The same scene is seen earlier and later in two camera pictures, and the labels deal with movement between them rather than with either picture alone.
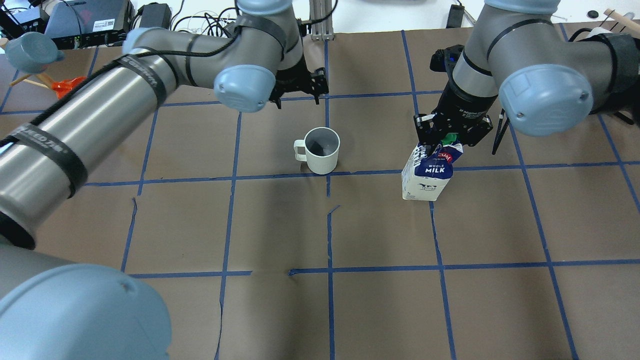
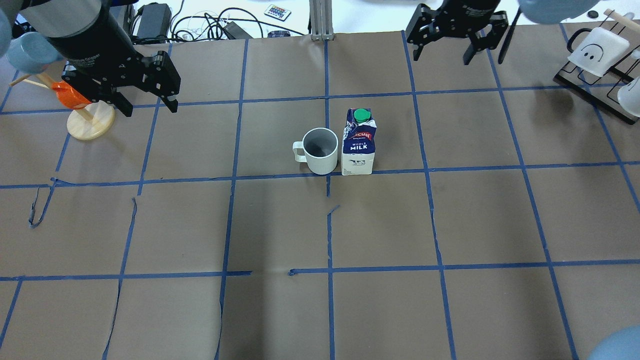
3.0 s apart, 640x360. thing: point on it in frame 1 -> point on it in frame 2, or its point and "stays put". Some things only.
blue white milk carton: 424,175 -> 358,149
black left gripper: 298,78 -> 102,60
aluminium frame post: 322,30 stays put
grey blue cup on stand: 33,52 stays put
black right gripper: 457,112 -> 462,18
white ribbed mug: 322,145 stays put
